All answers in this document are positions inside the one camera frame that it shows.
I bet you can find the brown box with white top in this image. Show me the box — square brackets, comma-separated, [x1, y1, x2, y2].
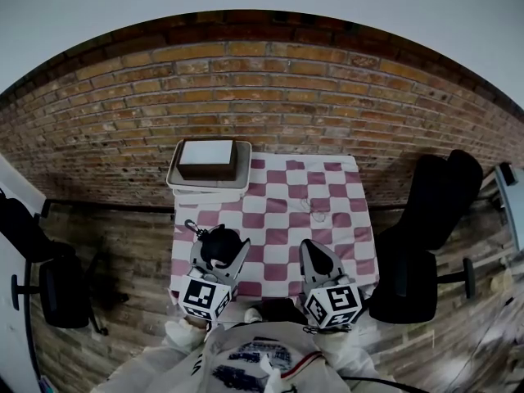
[176, 137, 239, 182]

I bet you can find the person in white printed shirt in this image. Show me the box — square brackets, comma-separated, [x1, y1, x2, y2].
[89, 321, 394, 393]

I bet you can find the grey table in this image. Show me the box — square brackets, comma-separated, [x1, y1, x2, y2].
[493, 164, 524, 253]

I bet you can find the white desk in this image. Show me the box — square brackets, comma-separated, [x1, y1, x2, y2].
[0, 153, 48, 393]

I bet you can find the person's right forearm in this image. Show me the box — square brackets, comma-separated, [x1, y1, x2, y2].
[313, 324, 384, 381]

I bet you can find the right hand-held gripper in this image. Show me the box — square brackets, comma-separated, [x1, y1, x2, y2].
[298, 238, 364, 330]

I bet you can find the black office chair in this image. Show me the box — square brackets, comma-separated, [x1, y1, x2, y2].
[368, 149, 484, 325]
[0, 186, 130, 337]

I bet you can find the white plastic tray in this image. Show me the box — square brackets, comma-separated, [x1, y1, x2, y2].
[165, 139, 253, 198]
[174, 186, 246, 206]

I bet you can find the thick black cable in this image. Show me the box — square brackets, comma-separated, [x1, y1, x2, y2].
[343, 377, 431, 393]

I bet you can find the pink white checkered tablecloth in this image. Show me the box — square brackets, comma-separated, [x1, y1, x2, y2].
[170, 153, 380, 302]

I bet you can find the person's left forearm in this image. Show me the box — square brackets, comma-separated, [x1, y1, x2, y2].
[163, 316, 214, 356]

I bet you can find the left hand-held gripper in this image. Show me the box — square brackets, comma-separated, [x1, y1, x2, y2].
[178, 237, 251, 323]

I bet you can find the black pouch with cord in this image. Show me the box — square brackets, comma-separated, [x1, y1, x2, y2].
[183, 218, 244, 270]

